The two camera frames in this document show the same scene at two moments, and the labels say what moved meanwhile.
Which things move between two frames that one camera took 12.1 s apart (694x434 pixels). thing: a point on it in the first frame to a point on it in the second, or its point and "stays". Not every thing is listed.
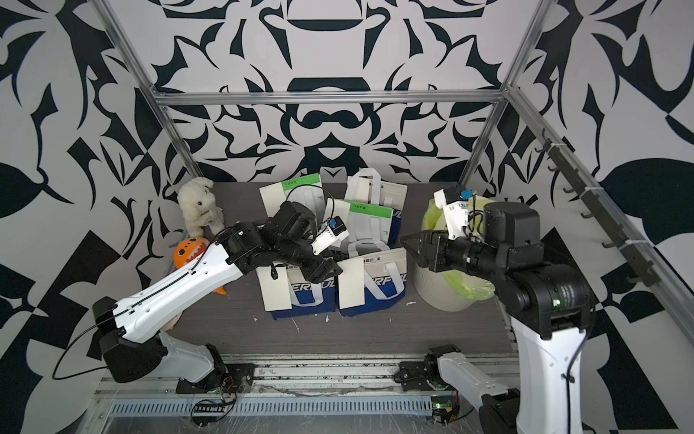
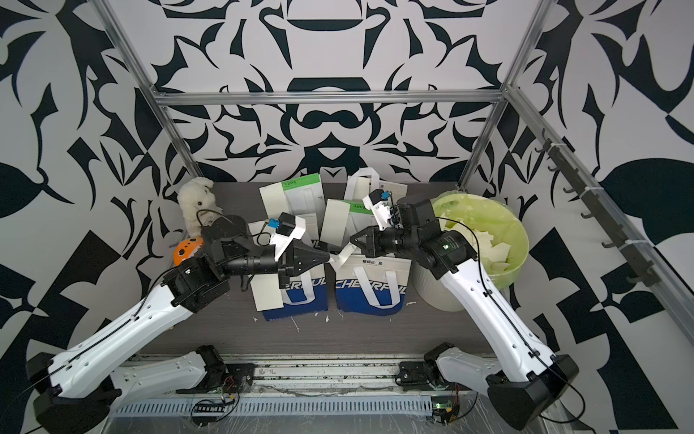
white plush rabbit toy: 198,205 stays
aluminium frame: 672,284 stays
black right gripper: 436,259 to 373,244
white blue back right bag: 364,186 stays
